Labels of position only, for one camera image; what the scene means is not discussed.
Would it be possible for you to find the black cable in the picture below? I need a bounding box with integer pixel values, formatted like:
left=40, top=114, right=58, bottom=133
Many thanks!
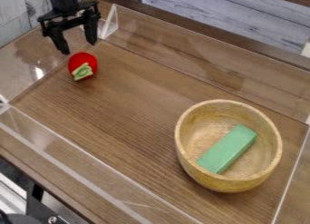
left=0, top=209, right=11, bottom=224

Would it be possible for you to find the clear acrylic corner bracket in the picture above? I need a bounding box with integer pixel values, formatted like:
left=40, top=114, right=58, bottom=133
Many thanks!
left=74, top=3, right=120, bottom=40

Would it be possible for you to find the clear acrylic tray wall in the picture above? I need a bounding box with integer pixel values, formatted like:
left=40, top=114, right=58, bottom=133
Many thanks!
left=0, top=5, right=310, bottom=224

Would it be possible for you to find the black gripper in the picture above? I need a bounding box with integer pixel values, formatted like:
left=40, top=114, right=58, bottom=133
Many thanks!
left=37, top=0, right=97, bottom=54

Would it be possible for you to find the red plush tomato toy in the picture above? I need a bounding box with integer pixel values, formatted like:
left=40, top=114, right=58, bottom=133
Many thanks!
left=68, top=52, right=97, bottom=81

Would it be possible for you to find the black metal table bracket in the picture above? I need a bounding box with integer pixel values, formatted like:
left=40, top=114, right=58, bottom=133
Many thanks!
left=25, top=184, right=69, bottom=224

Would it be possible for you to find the wooden bowl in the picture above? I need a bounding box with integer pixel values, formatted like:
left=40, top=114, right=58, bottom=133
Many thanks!
left=173, top=99, right=283, bottom=193

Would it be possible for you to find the green rectangular block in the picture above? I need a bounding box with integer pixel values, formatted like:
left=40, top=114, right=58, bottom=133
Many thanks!
left=196, top=124, right=256, bottom=174

